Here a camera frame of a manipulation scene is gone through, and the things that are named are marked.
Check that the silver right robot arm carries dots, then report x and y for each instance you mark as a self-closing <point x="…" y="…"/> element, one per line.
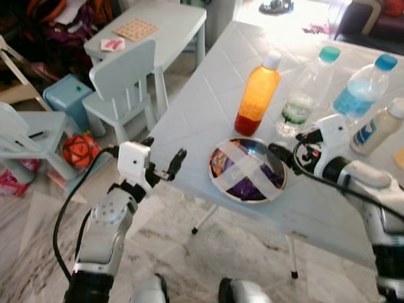
<point x="379" y="202"/>

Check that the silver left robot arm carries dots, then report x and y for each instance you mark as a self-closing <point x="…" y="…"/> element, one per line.
<point x="104" y="233"/>

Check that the taped round metal plate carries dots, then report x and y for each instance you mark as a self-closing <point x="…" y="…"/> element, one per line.
<point x="247" y="172"/>

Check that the clear bottle with green label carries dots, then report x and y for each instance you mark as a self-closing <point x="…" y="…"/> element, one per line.
<point x="306" y="95"/>

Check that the light blue plastic kid chair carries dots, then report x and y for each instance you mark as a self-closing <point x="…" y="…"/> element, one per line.
<point x="31" y="136"/>
<point x="123" y="88"/>

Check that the orange and red drink bottle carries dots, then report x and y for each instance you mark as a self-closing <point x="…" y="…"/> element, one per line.
<point x="257" y="95"/>

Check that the blue label water bottle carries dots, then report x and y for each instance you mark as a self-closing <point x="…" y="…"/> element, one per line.
<point x="361" y="91"/>

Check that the large light blue plastic table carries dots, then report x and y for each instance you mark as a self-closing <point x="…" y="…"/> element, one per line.
<point x="208" y="101"/>

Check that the red toy ball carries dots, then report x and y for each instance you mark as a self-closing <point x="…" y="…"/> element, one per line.
<point x="80" y="151"/>

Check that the cream bottle with white cap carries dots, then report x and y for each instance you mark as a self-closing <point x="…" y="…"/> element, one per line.
<point x="379" y="129"/>

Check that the blue plastic stool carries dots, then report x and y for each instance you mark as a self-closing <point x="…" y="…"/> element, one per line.
<point x="66" y="98"/>

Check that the red and white card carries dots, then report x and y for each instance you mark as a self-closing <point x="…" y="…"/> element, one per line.
<point x="113" y="44"/>

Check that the orange grid board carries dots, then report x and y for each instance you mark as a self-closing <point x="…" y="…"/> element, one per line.
<point x="136" y="29"/>

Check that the grey robot left leg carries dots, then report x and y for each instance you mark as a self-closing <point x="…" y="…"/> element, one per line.
<point x="150" y="290"/>

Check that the grey robot leg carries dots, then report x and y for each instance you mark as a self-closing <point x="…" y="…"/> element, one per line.
<point x="243" y="291"/>
<point x="150" y="290"/>

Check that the small light kid table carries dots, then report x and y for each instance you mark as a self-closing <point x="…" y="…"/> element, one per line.
<point x="170" y="25"/>

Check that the dark sofa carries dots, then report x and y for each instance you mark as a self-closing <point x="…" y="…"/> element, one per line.
<point x="372" y="19"/>

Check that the grey robot right leg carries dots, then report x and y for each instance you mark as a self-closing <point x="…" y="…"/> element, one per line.
<point x="243" y="291"/>

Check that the red cloth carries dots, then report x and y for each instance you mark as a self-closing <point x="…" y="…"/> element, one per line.
<point x="11" y="182"/>

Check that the white high chair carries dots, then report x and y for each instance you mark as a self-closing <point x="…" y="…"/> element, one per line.
<point x="16" y="72"/>

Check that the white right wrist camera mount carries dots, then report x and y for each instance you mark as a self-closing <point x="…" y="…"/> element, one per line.
<point x="334" y="136"/>

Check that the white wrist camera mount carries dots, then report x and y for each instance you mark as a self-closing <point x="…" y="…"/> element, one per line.
<point x="134" y="163"/>
<point x="334" y="136"/>

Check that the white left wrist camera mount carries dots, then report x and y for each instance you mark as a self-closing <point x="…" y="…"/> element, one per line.
<point x="134" y="163"/>

